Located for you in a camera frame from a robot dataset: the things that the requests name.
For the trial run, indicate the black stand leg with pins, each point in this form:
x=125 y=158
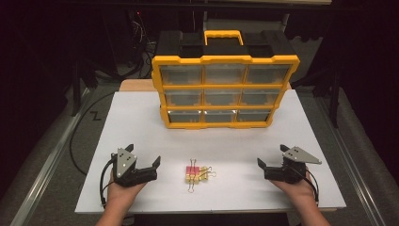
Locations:
x=76 y=94
x=335 y=103

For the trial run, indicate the person's left hand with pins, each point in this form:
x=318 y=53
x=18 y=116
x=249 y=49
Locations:
x=120 y=193

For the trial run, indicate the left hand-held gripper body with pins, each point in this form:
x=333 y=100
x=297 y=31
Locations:
x=125 y=166

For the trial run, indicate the clear plastic pull-out drawer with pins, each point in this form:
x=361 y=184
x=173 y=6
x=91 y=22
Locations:
x=225 y=74

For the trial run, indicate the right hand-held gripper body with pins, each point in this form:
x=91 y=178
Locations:
x=288 y=172

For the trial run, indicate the person's right hand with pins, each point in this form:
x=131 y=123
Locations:
x=301 y=191

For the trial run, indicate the metal floor rail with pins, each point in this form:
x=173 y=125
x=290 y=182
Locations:
x=351 y=166
x=47 y=169

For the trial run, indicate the grey box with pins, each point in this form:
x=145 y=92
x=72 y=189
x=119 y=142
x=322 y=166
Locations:
x=251 y=25

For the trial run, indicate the yellow black organizer cabinet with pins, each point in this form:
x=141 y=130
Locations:
x=226 y=59

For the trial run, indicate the pink binder clip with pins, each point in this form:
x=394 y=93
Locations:
x=192 y=170

